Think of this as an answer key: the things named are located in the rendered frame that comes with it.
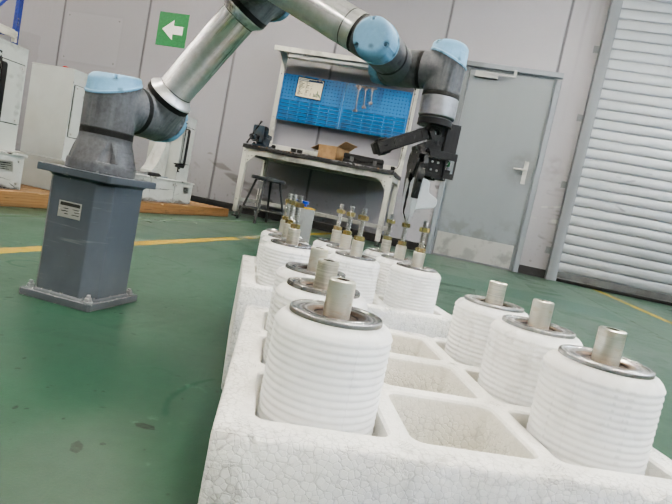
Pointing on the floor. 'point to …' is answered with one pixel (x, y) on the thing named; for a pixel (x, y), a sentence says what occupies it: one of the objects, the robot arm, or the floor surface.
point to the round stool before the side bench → (261, 197)
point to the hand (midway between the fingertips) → (404, 215)
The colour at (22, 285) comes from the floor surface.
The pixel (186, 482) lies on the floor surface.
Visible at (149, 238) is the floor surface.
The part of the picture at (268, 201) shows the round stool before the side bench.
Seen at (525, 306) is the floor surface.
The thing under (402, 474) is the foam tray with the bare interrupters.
